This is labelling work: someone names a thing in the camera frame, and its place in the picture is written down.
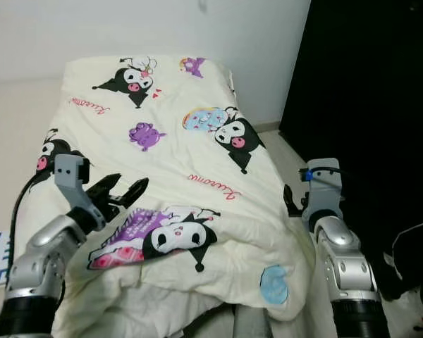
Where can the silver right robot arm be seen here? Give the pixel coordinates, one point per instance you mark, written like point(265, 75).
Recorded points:
point(345, 267)

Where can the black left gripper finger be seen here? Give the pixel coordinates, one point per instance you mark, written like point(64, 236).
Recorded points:
point(128, 193)
point(104, 187)

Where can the cream cartoon print blanket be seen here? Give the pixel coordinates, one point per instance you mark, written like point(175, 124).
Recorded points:
point(183, 148)

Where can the black cabinet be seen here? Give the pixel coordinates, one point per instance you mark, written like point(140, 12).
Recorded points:
point(374, 84)

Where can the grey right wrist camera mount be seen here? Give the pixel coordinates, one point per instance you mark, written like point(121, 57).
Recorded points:
point(323, 193)

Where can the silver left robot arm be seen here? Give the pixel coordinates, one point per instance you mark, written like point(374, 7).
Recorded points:
point(39, 267)

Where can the black bag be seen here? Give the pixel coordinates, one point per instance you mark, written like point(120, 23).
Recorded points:
point(412, 267)

